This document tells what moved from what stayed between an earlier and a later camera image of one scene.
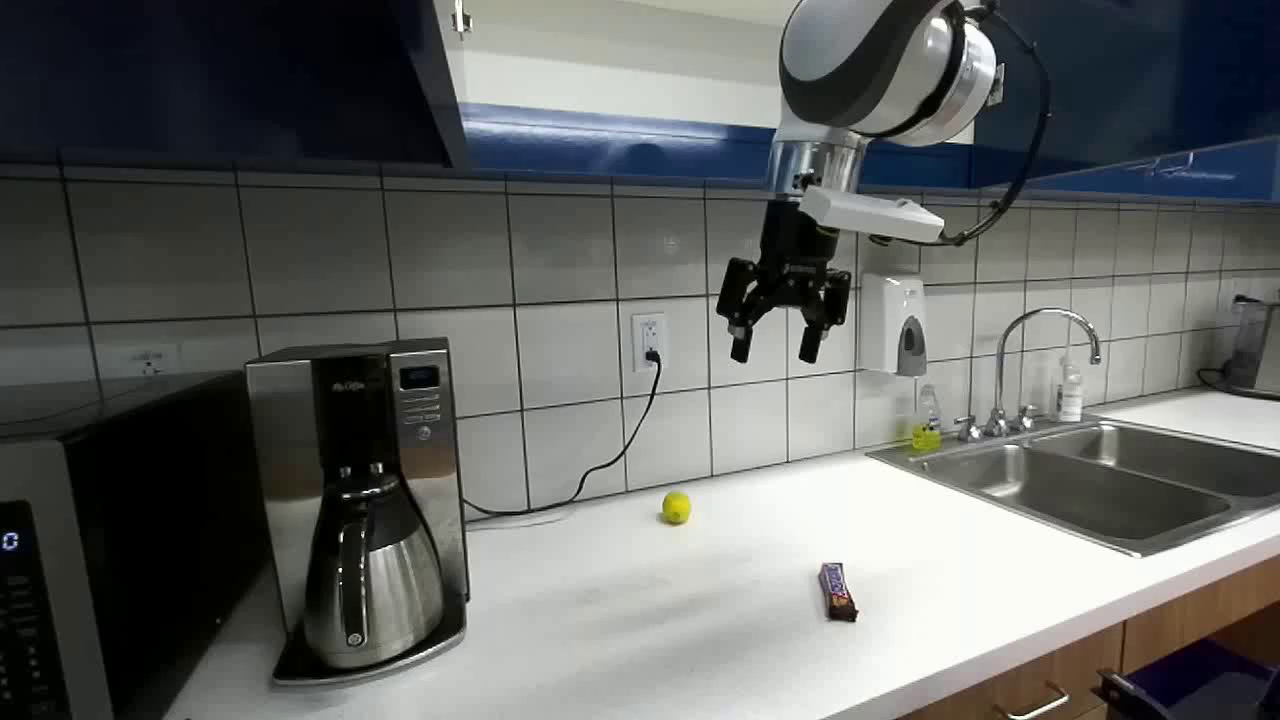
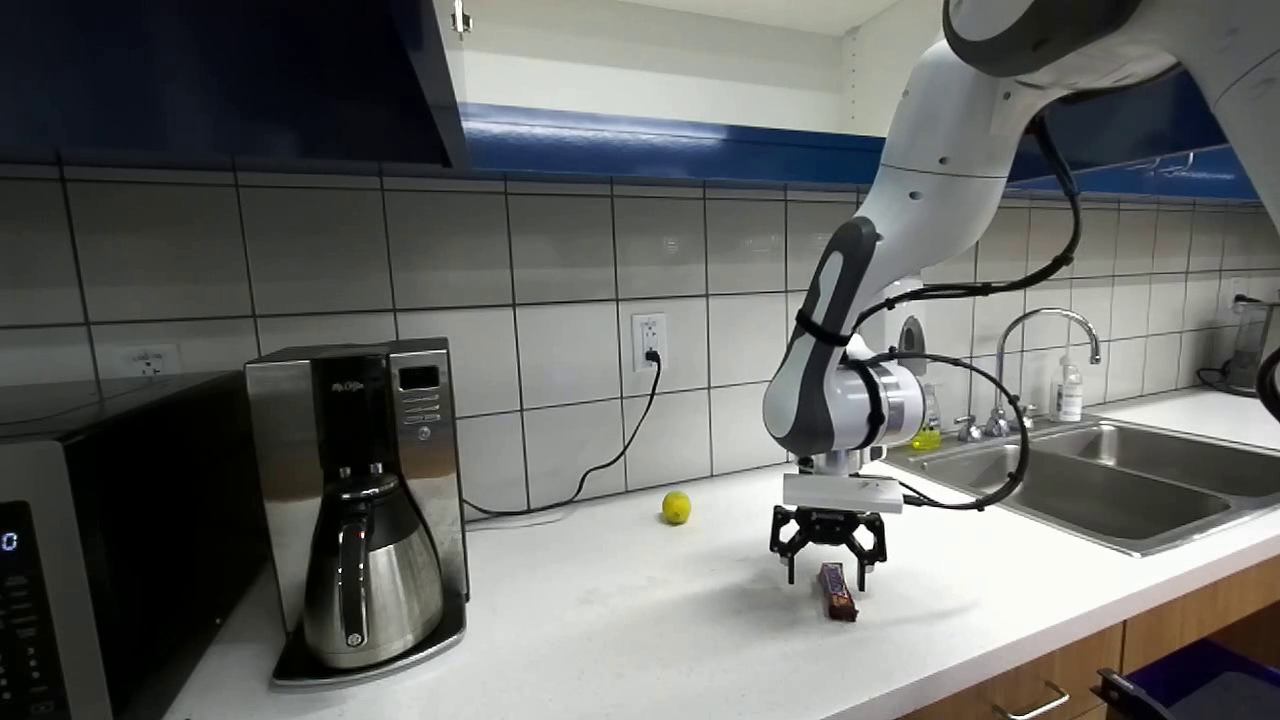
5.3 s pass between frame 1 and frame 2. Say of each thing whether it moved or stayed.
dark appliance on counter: stayed
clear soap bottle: stayed
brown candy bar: stayed
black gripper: moved
